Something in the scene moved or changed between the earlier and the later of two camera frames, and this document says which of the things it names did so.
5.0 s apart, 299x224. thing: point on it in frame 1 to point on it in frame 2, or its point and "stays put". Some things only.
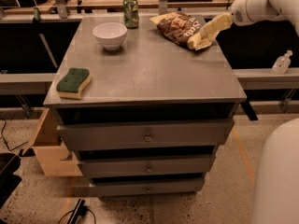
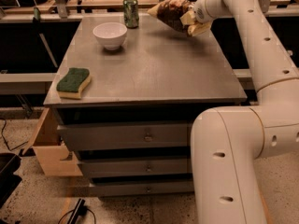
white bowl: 110,35 stays put
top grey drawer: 131,135 stays put
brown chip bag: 185,29 to 169,11
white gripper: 244,12 to 201,13
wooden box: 49,149 stays put
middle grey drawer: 147,167 stays put
